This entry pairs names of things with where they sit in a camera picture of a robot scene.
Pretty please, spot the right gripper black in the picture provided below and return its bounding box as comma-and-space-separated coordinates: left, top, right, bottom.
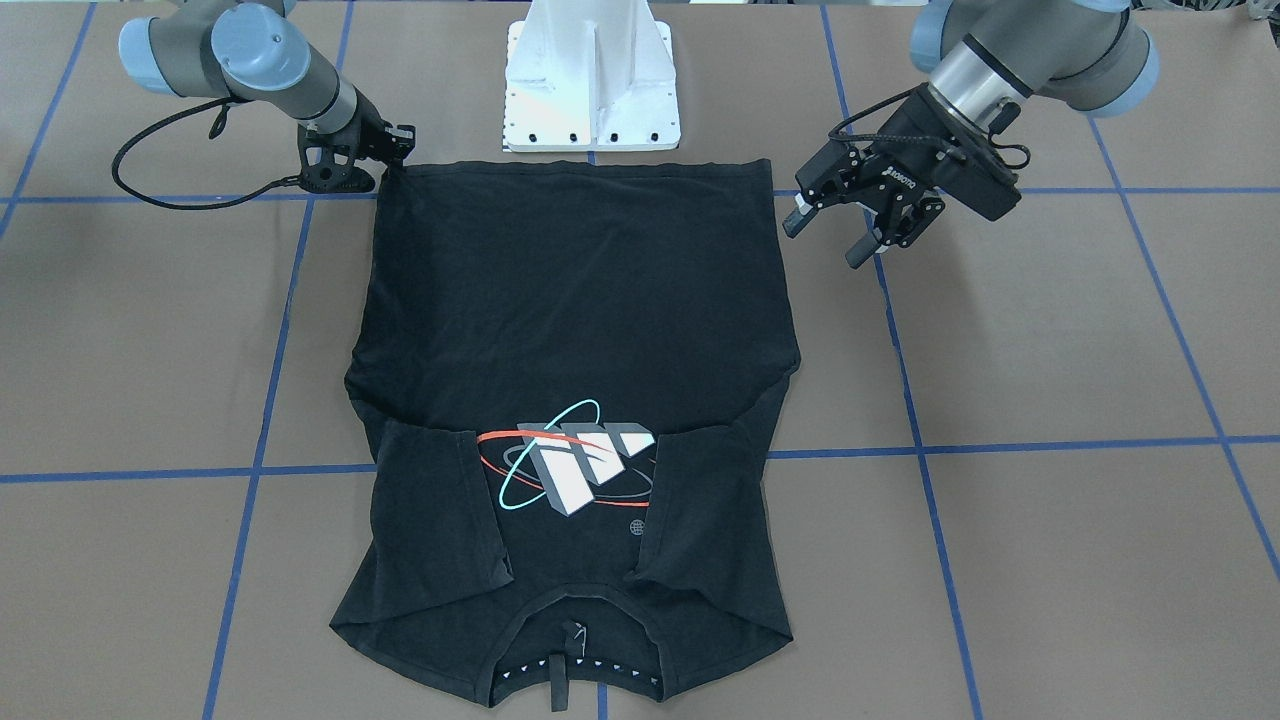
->
298, 95, 416, 193

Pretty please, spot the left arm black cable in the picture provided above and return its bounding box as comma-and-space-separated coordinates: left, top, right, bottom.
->
828, 88, 1030, 170

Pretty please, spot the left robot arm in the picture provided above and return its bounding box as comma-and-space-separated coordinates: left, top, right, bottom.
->
782, 1, 1160, 268

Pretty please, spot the black t-shirt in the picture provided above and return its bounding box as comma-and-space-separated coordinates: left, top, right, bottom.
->
330, 160, 800, 710

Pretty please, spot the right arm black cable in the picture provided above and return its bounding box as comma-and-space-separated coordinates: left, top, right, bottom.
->
111, 97, 306, 211

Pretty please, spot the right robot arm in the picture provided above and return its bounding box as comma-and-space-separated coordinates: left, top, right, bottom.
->
111, 1, 416, 208

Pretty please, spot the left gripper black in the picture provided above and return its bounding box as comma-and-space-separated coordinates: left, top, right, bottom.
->
782, 85, 1021, 269

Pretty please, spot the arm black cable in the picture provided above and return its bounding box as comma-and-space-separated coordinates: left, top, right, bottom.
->
828, 88, 1030, 170
111, 97, 306, 211

